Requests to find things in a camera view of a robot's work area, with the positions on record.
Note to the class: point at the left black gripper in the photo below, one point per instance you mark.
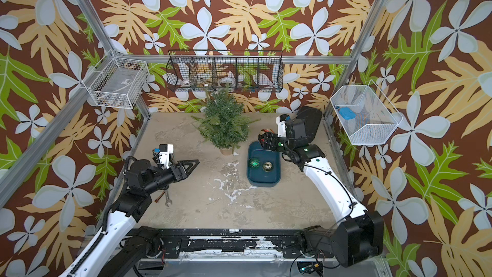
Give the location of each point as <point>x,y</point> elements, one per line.
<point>179,172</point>

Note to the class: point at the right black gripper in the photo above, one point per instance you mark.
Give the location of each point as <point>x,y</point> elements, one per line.
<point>271,137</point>

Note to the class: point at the gold ball ornament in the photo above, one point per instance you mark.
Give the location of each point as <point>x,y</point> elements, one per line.
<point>267,167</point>

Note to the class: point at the green glitter ball ornament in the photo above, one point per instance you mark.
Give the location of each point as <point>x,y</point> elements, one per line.
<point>254,163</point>

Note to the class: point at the small green christmas tree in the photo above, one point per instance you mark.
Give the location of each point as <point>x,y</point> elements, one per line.
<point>223,122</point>

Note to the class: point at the red gold striped ornament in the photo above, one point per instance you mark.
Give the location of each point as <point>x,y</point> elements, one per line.
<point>264,134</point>

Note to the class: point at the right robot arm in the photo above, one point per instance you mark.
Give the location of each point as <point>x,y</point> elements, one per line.
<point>357,233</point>

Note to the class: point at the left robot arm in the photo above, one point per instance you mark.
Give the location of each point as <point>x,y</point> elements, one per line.
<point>116,249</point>

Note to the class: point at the teal plastic tray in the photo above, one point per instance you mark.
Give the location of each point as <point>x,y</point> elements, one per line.
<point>258,177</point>

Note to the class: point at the silver wrench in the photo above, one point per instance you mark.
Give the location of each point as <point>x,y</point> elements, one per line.
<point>165,197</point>

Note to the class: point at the black hard case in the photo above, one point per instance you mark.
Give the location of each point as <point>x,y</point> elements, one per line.
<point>306,125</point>

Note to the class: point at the white round item in basket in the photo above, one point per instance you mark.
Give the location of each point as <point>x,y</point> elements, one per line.
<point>228,82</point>

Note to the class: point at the blue object in basket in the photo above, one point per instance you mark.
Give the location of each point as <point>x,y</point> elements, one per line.
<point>346,113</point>

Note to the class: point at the white mesh basket right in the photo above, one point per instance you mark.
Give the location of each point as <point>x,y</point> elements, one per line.
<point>377,118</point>

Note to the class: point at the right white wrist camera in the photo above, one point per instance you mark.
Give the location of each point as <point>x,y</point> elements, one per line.
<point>281,123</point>

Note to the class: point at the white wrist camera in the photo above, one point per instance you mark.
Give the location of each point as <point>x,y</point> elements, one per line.
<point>281,123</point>
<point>163,155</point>

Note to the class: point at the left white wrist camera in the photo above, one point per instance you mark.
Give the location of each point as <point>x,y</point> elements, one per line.
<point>163,155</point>

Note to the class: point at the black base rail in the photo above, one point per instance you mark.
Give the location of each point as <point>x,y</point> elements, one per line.
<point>164,244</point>

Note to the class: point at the black wire basket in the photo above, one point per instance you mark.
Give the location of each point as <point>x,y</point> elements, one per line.
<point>253,70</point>

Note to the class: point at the white wire basket left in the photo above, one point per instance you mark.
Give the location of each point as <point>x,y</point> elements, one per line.
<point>117,81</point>

